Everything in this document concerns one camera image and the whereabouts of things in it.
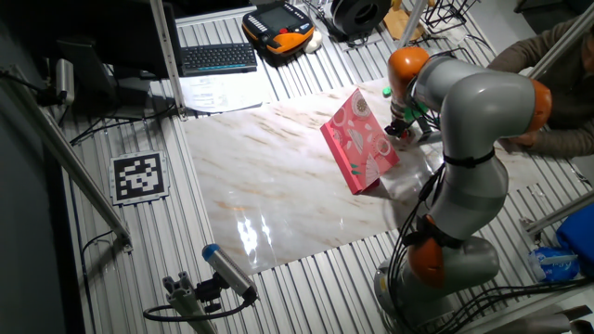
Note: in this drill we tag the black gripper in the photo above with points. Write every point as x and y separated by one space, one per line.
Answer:
403 125

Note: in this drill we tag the grey button box green button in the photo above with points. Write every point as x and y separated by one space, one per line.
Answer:
431 137

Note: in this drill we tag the left forearm brown sleeve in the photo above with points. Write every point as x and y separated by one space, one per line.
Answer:
566 141

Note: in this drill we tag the right forearm brown sleeve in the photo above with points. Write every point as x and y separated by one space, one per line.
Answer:
524 58

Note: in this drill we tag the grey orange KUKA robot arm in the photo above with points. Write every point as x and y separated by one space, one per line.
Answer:
478 111

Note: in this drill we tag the person left hand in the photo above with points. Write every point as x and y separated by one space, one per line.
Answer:
522 139

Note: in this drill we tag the pink patterned gift box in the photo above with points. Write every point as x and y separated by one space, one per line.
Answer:
357 139

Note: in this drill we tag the brown cardboard piece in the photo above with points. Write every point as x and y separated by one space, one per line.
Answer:
404 25

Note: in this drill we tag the black filament spool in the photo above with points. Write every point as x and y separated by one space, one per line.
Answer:
359 16

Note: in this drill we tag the marble pattern table mat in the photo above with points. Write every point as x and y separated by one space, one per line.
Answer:
278 176

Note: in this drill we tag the orange black teach pendant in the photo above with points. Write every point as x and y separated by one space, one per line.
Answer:
278 25

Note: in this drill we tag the printed white paper sheets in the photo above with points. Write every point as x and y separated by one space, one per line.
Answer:
223 93

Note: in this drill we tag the person torso brown sweater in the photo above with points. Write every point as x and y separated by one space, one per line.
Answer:
575 97

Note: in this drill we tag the black computer keyboard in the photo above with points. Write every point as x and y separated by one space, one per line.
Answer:
218 58

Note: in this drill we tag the blue white plastic package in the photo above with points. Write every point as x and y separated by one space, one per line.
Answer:
554 264

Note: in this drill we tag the blue fabric bag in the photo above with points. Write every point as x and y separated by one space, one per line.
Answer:
577 236

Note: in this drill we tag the black white fiducial marker board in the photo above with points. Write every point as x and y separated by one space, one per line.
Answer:
139 177

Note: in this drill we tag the short aluminium profile stub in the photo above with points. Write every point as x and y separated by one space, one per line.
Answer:
185 301

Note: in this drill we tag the black computer monitor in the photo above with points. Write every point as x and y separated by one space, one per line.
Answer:
116 28

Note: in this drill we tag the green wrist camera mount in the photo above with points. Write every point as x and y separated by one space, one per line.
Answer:
413 113

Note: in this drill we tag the silver camera with blue end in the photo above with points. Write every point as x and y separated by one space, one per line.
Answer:
229 271

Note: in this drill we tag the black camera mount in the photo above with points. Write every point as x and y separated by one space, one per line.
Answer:
209 292

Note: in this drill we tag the silver depth camera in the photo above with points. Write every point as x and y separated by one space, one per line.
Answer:
65 81

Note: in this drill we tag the black camera clamp arm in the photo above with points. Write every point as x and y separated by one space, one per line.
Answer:
44 96

